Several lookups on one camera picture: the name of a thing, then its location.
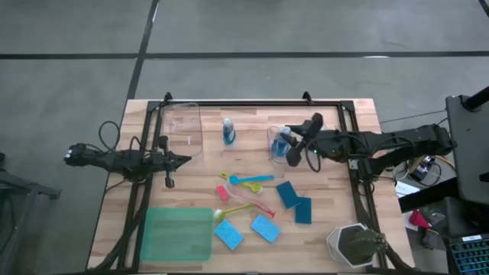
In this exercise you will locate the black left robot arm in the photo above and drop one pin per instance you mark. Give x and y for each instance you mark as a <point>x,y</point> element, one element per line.
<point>114,160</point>

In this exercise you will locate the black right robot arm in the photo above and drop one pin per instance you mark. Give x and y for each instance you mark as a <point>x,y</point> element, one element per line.
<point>401,141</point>

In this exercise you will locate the black floor stand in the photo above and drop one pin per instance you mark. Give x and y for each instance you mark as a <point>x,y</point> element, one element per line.
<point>34,188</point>

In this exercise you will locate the small yellow-green dish brush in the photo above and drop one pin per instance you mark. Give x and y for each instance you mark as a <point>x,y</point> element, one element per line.
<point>250,186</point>

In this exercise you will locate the white paper sheet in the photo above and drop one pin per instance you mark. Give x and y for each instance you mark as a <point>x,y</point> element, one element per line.
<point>405,189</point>

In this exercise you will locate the clear plastic bin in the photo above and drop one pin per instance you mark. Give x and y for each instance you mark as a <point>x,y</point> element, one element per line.
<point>183,122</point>
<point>272,133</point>

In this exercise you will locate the blue dish soap bottle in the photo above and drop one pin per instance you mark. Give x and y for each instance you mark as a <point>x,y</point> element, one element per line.
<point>228,133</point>
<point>284,147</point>
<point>275,148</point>

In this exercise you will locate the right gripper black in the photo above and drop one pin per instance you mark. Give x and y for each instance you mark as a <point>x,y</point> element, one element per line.
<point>311,139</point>

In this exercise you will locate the backlit laptop keyboard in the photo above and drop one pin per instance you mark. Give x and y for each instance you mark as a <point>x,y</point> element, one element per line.
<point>471,256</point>

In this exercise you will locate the small electronics box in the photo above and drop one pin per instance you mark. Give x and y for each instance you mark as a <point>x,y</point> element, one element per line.
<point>422,170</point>

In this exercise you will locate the green cactus plant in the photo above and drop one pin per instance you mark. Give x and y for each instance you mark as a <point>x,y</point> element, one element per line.
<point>366,242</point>

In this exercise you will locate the green cutting mat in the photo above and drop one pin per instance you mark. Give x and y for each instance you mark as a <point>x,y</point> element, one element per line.
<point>175,235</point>

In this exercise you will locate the white geometric plant pot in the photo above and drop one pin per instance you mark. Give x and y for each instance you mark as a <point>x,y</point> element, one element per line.
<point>336,244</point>

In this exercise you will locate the black metal table frame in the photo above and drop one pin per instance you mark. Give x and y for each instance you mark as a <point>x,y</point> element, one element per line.
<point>244,103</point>

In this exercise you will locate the red white toothbrush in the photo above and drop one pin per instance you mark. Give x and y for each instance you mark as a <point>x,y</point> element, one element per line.
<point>222,193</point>

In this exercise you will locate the red cloth object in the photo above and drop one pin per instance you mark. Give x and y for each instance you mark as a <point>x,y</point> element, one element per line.
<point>417,219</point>

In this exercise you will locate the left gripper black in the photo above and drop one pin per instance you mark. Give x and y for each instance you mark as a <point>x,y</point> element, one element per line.
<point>160,160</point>

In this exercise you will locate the blue dish brush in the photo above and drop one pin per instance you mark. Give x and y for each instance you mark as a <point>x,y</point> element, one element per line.
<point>256,178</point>

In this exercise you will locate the blue scrub sponge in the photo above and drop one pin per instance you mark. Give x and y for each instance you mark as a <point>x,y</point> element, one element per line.
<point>303,211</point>
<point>288,195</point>
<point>265,228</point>
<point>228,234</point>

